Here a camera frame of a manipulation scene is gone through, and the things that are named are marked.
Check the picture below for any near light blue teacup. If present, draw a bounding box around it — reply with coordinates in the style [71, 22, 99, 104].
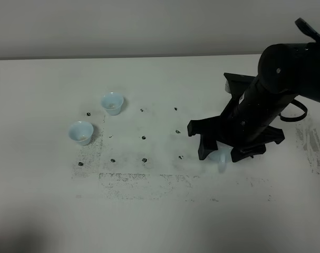
[68, 121, 94, 146]

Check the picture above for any light blue teacup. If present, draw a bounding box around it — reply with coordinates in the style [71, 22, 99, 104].
[68, 121, 94, 146]
[101, 92, 124, 115]

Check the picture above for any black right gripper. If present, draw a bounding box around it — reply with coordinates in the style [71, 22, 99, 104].
[187, 73, 296, 162]

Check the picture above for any far light blue teacup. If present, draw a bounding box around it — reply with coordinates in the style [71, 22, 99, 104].
[101, 92, 124, 115]

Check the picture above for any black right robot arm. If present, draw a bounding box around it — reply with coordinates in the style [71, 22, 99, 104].
[187, 18, 320, 162]

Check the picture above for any black braided cable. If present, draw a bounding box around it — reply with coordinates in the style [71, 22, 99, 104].
[278, 99, 308, 122]

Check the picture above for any light blue porcelain teapot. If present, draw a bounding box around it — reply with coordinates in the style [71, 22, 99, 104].
[208, 148, 232, 173]

